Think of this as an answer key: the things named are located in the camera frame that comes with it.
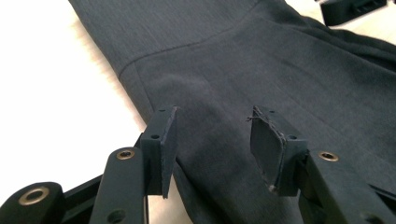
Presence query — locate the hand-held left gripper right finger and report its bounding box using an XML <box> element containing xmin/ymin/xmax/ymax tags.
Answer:
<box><xmin>247</xmin><ymin>105</ymin><xmax>310</xmax><ymax>198</ymax></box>

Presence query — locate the black pleated skirt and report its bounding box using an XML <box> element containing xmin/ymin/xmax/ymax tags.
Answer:
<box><xmin>68</xmin><ymin>0</ymin><xmax>396</xmax><ymax>224</ymax></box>

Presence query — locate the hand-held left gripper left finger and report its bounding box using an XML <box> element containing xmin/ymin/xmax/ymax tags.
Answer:
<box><xmin>139</xmin><ymin>105</ymin><xmax>179</xmax><ymax>200</ymax></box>

